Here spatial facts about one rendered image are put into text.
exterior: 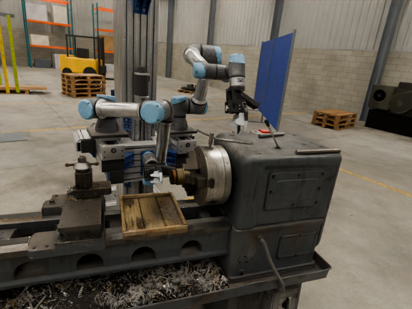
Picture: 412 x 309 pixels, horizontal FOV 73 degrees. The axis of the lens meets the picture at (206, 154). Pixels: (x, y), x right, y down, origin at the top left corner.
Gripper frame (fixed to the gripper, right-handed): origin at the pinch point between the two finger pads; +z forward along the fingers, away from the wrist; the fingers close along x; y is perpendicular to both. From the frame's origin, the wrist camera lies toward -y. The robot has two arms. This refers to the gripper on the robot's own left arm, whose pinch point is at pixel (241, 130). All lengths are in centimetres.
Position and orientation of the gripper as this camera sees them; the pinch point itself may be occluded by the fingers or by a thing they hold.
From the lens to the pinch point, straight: 133.9
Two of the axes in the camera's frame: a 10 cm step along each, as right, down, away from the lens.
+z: 0.2, 10.0, 0.2
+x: 3.3, 0.1, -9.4
